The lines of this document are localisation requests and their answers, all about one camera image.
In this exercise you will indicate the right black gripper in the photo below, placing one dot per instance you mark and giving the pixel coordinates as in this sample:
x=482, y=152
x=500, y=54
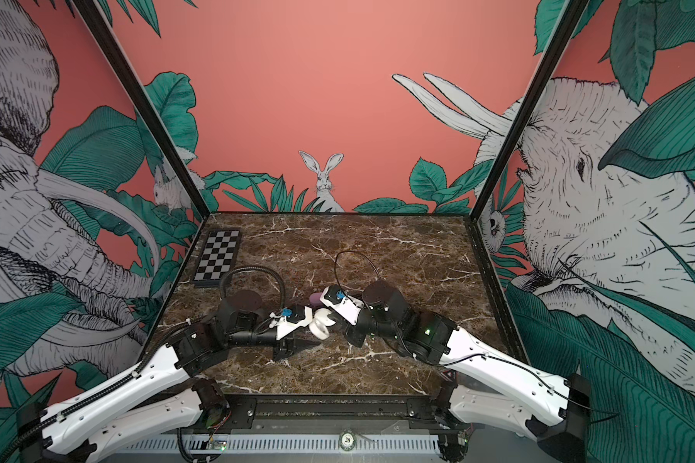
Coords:
x=354, y=334

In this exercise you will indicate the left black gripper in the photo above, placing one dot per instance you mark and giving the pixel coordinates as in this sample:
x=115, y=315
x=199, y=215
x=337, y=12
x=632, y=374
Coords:
x=287, y=349

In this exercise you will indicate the white earbuds charging case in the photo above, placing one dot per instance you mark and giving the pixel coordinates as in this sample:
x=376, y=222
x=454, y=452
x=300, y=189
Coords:
x=320, y=324

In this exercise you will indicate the purple earbuds charging case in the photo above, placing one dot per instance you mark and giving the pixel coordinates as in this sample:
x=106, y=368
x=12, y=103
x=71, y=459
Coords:
x=314, y=300

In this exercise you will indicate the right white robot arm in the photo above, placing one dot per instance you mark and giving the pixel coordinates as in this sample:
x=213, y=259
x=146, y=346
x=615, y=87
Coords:
x=550, y=409

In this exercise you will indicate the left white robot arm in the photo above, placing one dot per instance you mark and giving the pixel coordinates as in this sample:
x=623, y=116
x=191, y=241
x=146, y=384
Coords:
x=164, y=390

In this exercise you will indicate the black white checkerboard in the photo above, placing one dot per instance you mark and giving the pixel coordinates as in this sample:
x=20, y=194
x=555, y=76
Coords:
x=218, y=256

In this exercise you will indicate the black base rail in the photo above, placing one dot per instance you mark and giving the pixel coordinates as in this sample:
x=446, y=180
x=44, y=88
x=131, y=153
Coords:
x=336, y=411

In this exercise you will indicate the white slotted cable duct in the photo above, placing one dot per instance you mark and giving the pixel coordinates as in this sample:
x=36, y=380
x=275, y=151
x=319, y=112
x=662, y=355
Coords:
x=325, y=444

